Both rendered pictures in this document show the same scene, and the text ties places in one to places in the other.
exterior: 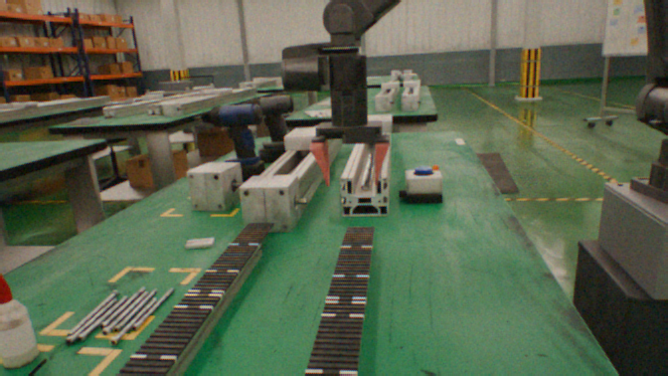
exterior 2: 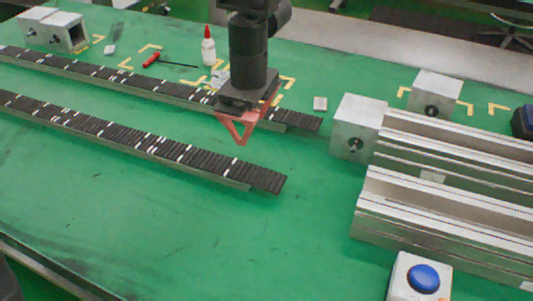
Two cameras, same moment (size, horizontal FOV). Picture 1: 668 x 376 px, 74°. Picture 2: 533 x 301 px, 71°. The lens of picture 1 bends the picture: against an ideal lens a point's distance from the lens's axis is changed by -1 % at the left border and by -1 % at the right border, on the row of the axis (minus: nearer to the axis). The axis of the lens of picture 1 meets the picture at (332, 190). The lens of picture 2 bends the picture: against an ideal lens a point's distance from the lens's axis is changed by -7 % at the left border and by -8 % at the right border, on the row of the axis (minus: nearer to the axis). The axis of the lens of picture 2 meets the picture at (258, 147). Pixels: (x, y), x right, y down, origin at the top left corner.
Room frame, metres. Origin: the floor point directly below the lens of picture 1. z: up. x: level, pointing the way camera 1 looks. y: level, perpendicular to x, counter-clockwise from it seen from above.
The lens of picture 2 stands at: (0.85, -0.55, 1.33)
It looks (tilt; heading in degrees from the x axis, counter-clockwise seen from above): 40 degrees down; 105
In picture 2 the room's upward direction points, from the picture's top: straight up
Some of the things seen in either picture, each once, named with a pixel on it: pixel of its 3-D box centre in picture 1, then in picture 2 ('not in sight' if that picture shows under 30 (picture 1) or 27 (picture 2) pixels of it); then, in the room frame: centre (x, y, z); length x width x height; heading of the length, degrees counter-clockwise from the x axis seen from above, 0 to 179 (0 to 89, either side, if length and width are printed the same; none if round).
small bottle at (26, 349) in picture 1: (9, 316); (207, 44); (0.47, 0.39, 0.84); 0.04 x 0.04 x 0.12
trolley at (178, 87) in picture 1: (187, 116); not in sight; (5.97, 1.86, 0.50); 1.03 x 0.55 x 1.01; 174
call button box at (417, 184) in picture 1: (419, 185); (418, 285); (1.00, -0.20, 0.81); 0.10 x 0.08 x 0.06; 81
